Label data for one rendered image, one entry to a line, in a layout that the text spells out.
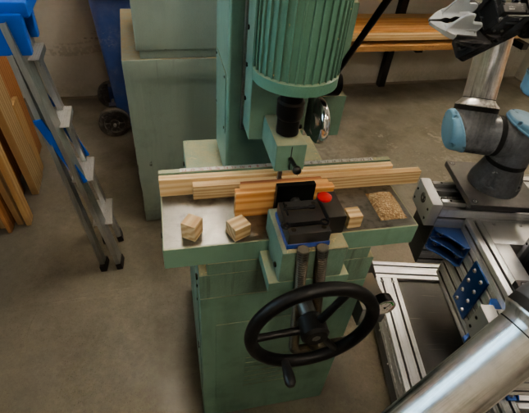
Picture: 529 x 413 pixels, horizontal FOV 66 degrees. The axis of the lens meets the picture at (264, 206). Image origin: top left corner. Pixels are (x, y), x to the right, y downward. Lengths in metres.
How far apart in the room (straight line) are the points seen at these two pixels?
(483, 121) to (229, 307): 0.84
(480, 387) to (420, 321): 1.16
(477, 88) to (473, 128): 0.11
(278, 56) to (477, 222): 0.89
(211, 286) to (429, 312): 1.05
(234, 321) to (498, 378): 0.70
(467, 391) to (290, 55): 0.58
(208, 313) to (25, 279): 1.23
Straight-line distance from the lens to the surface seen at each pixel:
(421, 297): 1.84
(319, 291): 0.77
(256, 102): 0.98
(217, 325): 1.14
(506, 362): 0.62
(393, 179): 1.13
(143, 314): 1.89
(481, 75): 1.29
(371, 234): 1.00
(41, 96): 1.56
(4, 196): 2.31
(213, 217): 0.95
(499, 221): 1.48
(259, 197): 0.92
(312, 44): 0.77
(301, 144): 0.91
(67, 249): 2.22
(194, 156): 1.31
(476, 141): 1.28
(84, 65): 3.39
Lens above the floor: 1.55
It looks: 42 degrees down
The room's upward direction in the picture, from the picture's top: 6 degrees clockwise
